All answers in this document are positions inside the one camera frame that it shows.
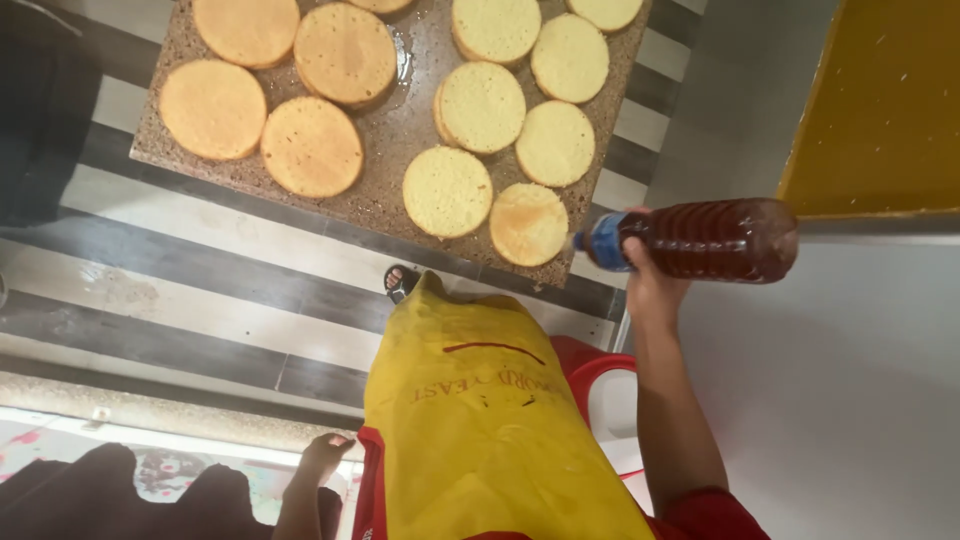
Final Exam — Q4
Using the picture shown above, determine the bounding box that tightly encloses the brown liquid plastic bottle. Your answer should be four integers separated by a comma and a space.
571, 197, 801, 285

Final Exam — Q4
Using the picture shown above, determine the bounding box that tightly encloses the group of round sponge cakes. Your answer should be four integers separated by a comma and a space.
158, 0, 645, 269

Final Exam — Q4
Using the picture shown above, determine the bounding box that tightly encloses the black sandal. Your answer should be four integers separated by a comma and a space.
383, 264, 422, 306

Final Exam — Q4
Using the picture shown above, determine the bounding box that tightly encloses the person's right hand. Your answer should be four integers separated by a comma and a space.
622, 206, 693, 318

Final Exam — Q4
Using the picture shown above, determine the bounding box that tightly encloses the speckled granite table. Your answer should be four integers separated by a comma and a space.
129, 0, 654, 291

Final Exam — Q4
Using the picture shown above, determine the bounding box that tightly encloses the person's left hand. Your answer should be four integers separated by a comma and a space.
298, 432, 358, 483

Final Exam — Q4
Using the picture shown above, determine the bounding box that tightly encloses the yellow panel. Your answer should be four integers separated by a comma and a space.
777, 0, 960, 220

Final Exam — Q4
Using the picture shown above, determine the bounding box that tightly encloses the yellow apron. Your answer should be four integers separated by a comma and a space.
363, 270, 658, 540

